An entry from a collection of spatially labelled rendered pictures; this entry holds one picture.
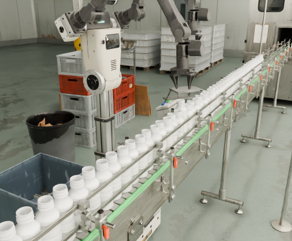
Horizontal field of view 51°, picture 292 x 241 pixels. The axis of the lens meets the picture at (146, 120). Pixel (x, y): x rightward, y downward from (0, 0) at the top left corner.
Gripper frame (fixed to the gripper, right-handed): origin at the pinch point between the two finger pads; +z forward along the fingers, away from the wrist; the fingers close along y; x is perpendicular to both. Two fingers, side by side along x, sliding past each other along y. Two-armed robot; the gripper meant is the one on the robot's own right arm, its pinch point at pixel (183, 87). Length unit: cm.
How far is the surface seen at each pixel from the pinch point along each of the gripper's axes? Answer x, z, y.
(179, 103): -1.7, 7.5, -1.4
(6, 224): -97, 11, -2
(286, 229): 91, 128, 45
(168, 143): -19.4, 20.7, 1.0
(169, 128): -18.9, 14.1, 1.5
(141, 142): -41.9, 11.9, 0.9
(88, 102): 135, 55, -176
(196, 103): 16.0, 11.6, 0.6
